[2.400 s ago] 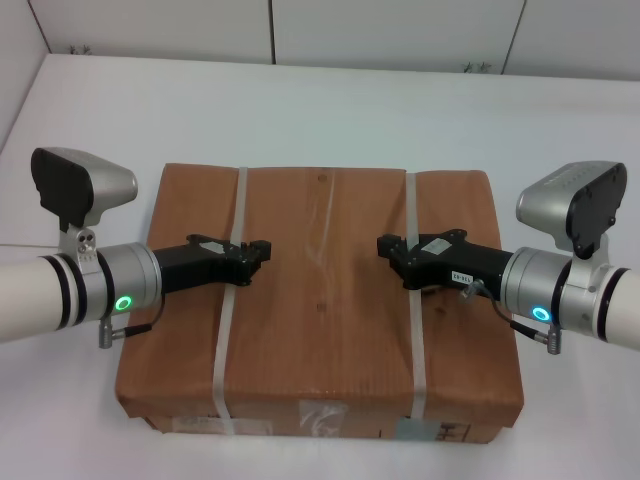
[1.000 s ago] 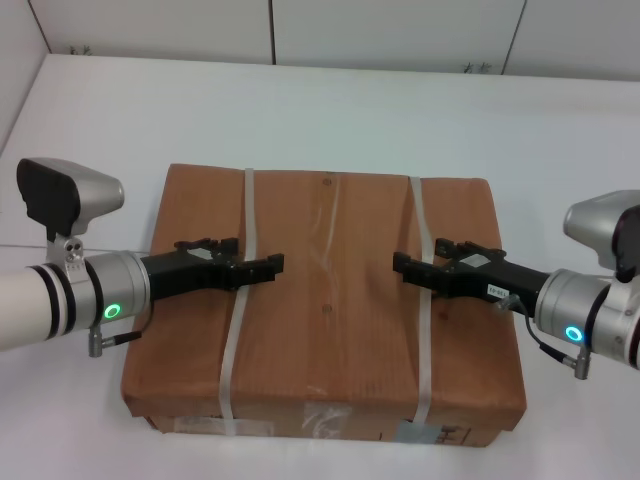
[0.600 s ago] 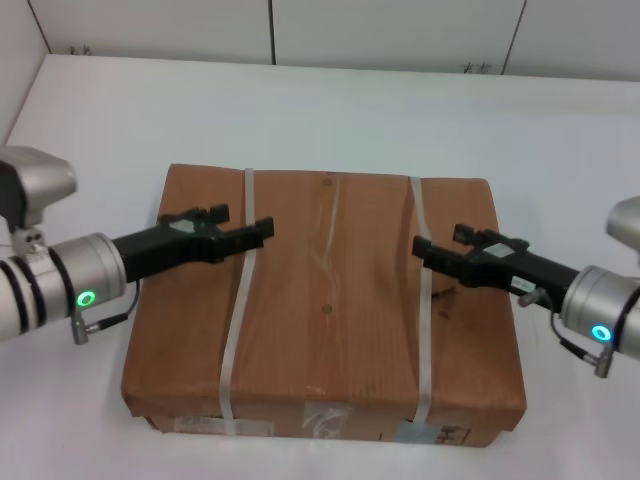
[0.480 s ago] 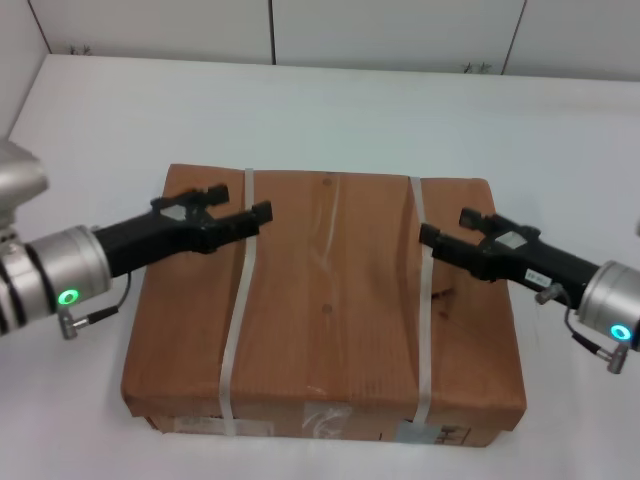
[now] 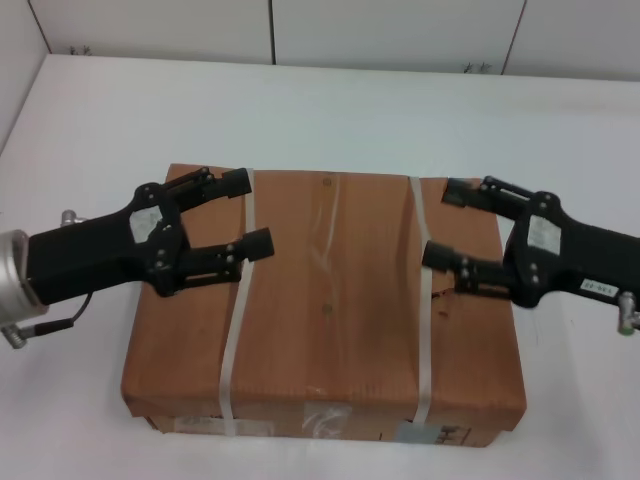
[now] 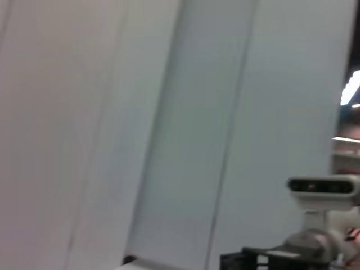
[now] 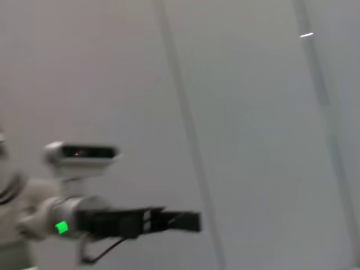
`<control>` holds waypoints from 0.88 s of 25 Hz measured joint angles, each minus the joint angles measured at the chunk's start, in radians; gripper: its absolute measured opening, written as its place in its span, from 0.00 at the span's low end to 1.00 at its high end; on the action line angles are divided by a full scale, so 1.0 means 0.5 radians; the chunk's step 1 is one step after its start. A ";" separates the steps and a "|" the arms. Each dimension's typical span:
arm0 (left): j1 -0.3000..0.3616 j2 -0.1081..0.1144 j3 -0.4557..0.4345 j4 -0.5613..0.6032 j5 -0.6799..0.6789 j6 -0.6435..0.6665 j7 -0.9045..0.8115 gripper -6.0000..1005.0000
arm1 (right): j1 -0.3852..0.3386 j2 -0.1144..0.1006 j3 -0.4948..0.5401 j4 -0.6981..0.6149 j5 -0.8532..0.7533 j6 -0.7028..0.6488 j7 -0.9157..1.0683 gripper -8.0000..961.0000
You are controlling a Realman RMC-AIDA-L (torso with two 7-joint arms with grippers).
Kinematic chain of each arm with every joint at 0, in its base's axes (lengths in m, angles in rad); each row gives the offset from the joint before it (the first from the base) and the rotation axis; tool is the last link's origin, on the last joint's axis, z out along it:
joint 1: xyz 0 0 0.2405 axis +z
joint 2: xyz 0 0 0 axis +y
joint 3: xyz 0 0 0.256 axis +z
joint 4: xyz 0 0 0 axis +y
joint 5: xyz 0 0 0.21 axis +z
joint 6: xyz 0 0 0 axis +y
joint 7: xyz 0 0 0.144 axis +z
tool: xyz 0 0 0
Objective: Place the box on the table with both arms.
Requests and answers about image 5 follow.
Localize gripper cable with plugs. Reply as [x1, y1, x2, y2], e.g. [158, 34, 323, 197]
[0, 208, 96, 351]
[617, 293, 640, 335]

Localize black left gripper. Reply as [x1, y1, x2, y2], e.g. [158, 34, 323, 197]
[24, 181, 192, 307]

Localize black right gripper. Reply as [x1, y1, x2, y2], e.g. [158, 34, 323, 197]
[422, 174, 640, 309]

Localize left gripper cable with plugs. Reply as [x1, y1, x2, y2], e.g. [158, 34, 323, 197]
[0, 208, 96, 351]

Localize white plastic packing strap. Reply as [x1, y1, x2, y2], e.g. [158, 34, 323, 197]
[407, 174, 437, 426]
[217, 168, 257, 437]

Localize brown cardboard box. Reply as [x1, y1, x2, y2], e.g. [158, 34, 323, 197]
[120, 162, 529, 449]

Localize right gripper cable with plugs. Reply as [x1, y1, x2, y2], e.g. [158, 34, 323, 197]
[617, 293, 640, 335]

